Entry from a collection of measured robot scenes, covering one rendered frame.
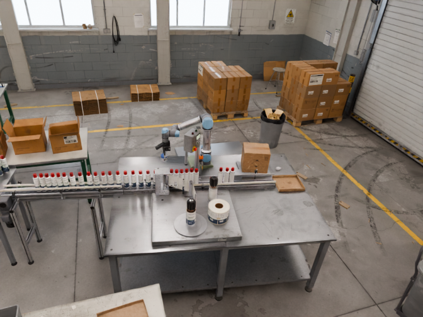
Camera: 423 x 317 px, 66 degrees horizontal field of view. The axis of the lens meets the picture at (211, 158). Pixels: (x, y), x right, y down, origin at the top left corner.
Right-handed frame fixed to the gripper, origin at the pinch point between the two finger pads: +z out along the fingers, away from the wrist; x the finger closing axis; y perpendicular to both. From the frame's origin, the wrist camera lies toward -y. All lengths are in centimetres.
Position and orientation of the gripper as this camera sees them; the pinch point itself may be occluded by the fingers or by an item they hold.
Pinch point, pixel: (163, 156)
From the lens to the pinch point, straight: 375.0
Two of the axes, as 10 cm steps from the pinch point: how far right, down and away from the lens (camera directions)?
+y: 9.5, -1.1, 2.8
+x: -3.0, -5.3, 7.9
